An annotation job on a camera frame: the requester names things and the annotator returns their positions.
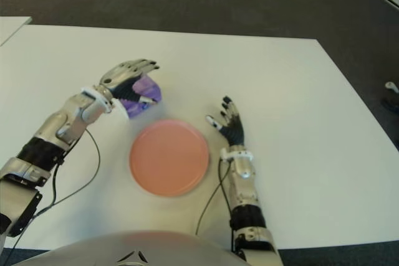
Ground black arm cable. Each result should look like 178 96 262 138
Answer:
7 127 101 248
195 158 233 253

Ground silver robot torso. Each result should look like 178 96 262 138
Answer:
18 230 250 266

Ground pink round plate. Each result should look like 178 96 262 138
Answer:
129 119 210 198

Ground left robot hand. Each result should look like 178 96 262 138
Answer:
93 58 161 114

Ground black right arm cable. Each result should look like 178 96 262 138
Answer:
195 158 233 253

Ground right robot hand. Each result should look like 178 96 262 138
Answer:
204 95 246 148

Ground white side table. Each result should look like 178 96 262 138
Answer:
0 16 34 46

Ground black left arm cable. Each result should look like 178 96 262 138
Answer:
7 127 101 248

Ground purple tissue paper pack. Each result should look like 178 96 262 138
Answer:
113 72 163 120

